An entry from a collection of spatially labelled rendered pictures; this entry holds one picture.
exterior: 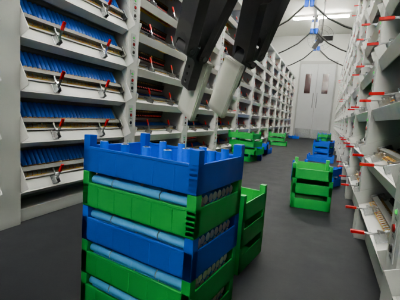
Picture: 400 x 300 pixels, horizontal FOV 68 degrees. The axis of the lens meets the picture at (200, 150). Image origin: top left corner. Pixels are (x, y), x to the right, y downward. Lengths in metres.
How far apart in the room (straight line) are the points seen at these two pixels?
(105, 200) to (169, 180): 0.18
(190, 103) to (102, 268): 0.49
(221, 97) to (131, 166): 0.29
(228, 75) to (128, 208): 0.37
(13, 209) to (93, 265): 0.62
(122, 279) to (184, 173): 0.28
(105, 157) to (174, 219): 0.21
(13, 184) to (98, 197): 0.64
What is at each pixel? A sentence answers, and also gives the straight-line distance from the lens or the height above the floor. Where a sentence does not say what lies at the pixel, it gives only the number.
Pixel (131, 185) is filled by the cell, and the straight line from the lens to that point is 0.62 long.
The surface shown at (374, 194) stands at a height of 0.19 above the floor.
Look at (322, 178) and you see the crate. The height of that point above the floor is 0.18.
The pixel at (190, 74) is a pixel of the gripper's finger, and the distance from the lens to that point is 0.32.
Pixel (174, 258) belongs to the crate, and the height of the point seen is 0.19.
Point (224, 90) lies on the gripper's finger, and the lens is 0.37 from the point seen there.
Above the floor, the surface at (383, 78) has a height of 0.65.
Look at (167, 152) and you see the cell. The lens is 0.58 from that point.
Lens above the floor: 0.46
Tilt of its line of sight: 7 degrees down
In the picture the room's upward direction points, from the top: 4 degrees clockwise
